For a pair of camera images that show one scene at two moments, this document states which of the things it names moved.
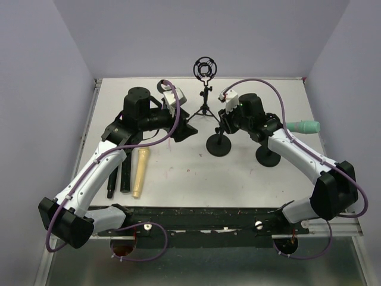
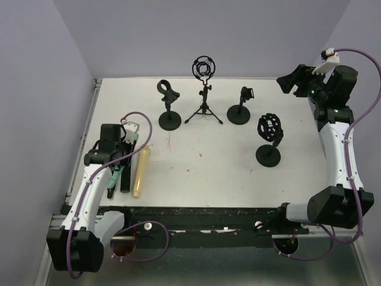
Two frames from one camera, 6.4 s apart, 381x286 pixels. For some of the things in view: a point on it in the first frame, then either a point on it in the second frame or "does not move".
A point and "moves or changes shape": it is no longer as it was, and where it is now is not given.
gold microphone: (143, 163) does not move
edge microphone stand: (218, 145) moves or changes shape
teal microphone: (305, 127) -> (117, 171)
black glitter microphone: (125, 180) does not move
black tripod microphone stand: (205, 68) does not move
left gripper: (184, 130) -> (131, 146)
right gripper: (225, 120) -> (300, 76)
